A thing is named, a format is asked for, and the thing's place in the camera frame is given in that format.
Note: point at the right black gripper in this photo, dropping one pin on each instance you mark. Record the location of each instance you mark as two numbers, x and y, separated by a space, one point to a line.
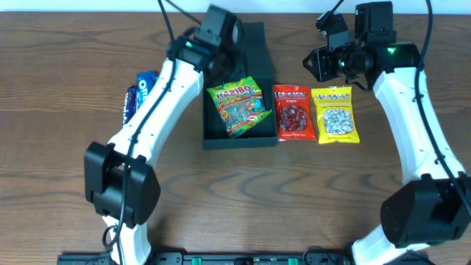
324 62

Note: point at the Haribo worms gummy bag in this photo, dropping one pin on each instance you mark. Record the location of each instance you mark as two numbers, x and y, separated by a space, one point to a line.
240 105

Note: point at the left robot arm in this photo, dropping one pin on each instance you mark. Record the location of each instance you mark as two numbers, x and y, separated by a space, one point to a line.
120 179

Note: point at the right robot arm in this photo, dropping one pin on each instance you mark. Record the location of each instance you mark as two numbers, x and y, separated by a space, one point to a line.
433 204

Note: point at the blue Oreo cookie pack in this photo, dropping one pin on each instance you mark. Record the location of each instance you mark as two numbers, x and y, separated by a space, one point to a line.
145 84

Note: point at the yellow Hacks candy bag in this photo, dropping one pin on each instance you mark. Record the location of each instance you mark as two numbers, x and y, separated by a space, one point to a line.
334 115

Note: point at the red Hacks candy bag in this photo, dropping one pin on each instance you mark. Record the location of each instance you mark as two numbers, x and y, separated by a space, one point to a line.
293 112

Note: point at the dark green open box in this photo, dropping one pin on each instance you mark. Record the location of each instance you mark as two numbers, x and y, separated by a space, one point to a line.
253 61

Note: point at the purple Dairy Milk bar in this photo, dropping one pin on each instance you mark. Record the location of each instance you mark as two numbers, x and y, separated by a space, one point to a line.
130 104

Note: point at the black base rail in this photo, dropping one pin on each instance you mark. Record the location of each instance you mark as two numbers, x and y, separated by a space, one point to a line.
178 258

